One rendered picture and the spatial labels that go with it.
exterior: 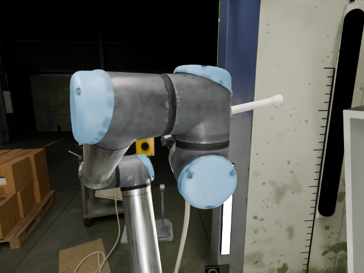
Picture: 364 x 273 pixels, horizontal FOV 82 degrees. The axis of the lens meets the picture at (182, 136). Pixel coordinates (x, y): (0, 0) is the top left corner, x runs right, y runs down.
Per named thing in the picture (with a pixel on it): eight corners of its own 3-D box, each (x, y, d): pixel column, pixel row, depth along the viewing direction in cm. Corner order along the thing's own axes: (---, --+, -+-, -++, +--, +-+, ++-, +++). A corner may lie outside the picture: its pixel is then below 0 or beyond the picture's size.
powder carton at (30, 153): (27, 171, 329) (24, 149, 322) (47, 170, 335) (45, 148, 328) (13, 181, 293) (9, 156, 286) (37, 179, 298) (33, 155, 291)
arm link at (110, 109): (77, 165, 81) (61, 41, 23) (111, 161, 87) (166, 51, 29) (80, 195, 78) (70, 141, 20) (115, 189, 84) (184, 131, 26)
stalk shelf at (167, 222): (170, 220, 155) (170, 218, 155) (171, 241, 133) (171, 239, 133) (127, 223, 152) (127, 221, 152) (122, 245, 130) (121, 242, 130)
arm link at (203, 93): (176, 59, 26) (177, 156, 28) (246, 65, 31) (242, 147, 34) (151, 68, 34) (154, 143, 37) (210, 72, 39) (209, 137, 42)
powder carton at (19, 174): (10, 181, 290) (5, 156, 283) (32, 180, 294) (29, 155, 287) (-11, 194, 254) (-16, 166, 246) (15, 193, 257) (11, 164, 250)
